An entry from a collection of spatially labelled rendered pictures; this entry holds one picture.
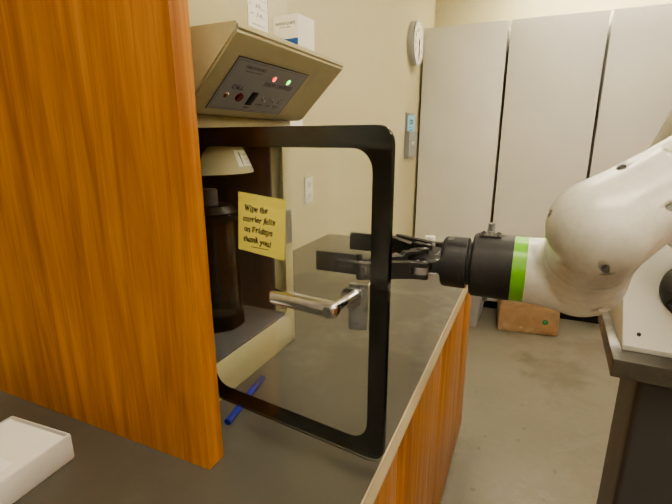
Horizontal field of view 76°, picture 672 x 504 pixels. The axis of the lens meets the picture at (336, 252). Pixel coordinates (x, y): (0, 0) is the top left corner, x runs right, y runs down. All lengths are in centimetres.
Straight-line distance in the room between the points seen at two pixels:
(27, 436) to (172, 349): 25
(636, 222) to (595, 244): 4
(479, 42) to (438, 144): 77
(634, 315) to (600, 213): 67
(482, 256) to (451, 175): 302
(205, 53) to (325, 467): 56
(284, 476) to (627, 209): 51
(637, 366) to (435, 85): 291
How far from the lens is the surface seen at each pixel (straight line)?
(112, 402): 76
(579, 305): 62
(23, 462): 72
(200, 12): 72
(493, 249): 62
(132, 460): 73
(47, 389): 88
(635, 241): 51
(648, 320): 116
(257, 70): 66
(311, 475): 65
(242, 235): 57
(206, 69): 60
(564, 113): 358
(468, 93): 362
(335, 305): 45
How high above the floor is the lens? 138
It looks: 15 degrees down
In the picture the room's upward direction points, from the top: straight up
